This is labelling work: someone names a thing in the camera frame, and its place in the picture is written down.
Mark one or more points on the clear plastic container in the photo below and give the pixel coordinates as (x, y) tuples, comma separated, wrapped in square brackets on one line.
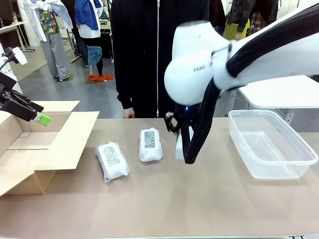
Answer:
[(271, 149)]

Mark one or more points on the orange cloth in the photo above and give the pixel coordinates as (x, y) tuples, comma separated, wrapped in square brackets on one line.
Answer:
[(99, 77)]

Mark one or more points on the bubble-wrapped clock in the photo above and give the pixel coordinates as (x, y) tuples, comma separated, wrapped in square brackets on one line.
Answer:
[(150, 145), (112, 161)]

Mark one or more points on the figure in blue white jacket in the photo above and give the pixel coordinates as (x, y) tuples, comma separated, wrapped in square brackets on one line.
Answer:
[(86, 15)]

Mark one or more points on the cart with green box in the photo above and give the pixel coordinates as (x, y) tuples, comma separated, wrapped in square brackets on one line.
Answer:
[(104, 23)]

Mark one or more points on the small white black box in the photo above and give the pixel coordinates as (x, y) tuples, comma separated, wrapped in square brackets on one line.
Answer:
[(179, 149)]

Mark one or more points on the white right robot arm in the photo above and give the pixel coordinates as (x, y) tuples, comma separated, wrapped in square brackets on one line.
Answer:
[(189, 62)]

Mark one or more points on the person's right hand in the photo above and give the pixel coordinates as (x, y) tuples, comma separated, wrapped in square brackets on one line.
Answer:
[(128, 113)]

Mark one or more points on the person in yellow apron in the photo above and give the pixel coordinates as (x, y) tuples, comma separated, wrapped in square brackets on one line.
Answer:
[(236, 27)]

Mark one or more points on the mannequin with floral shirt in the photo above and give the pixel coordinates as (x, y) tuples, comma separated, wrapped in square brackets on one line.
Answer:
[(53, 37)]

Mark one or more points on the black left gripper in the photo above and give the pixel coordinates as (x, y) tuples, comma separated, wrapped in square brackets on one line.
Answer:
[(3, 95)]

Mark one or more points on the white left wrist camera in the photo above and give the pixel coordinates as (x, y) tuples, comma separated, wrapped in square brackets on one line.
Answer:
[(20, 56)]

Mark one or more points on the light background desk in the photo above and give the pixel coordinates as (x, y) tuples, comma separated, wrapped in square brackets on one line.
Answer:
[(12, 26)]

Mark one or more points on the person in black hoodie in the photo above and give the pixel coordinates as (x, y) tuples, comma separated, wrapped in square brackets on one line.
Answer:
[(142, 49)]

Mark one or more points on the open brown cardboard box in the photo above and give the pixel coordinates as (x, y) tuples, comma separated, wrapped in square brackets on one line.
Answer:
[(62, 147)]

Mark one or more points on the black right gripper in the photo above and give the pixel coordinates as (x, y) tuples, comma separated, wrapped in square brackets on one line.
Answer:
[(187, 115)]

